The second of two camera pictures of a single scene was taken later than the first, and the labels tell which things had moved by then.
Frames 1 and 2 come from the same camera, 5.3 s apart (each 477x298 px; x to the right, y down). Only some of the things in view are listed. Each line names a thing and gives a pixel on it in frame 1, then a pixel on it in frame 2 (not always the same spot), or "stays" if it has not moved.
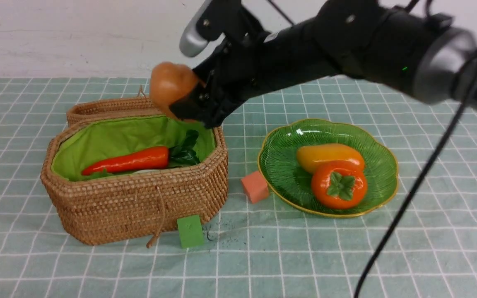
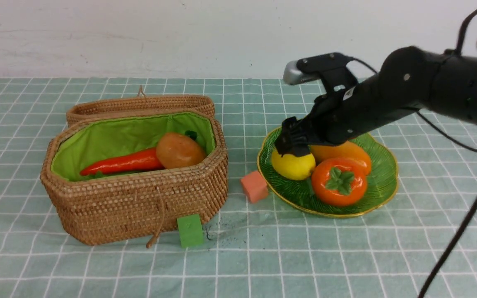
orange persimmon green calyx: (339, 185) stays
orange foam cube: (255, 186) stays
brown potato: (168, 80) -> (175, 150)
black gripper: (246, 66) -> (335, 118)
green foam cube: (190, 230) stays
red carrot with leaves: (182, 153) stays
